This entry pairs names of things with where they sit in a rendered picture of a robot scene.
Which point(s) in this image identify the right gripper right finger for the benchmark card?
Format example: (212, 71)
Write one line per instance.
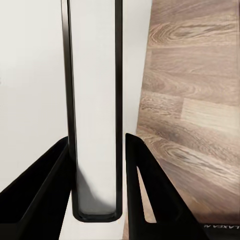
(174, 219)

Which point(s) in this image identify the hardback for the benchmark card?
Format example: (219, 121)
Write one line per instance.
(92, 33)

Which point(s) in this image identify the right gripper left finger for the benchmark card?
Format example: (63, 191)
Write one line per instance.
(33, 206)

